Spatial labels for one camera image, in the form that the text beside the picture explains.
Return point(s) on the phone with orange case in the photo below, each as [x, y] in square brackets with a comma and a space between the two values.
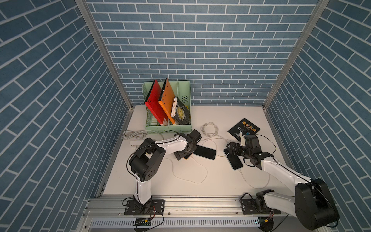
[187, 156]

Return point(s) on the aluminium front rail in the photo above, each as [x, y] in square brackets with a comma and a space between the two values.
[114, 206]

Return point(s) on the mint green file organizer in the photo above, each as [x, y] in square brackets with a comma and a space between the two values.
[182, 91]

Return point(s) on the phone with mint case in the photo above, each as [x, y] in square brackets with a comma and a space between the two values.
[204, 152]

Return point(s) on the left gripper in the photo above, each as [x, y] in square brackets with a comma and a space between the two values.
[179, 154]

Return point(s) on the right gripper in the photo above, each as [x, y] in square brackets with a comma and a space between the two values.
[236, 146]

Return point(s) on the orange folder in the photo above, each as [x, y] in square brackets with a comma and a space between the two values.
[166, 100]

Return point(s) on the black book on table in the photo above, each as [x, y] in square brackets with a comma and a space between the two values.
[244, 127]

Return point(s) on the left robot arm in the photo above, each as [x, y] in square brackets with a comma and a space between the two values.
[146, 160]

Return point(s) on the small black controller board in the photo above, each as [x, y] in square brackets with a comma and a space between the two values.
[146, 222]

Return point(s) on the red folder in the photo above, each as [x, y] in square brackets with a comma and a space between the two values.
[152, 104]

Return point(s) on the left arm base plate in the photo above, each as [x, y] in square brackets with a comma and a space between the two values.
[152, 207]

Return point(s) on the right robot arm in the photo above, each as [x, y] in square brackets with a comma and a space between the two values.
[311, 201]

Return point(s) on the black book in organizer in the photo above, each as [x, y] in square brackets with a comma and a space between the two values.
[180, 113]

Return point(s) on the phone with blue case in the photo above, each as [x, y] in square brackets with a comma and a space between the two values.
[234, 161]

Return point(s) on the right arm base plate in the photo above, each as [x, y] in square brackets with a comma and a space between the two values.
[250, 207]

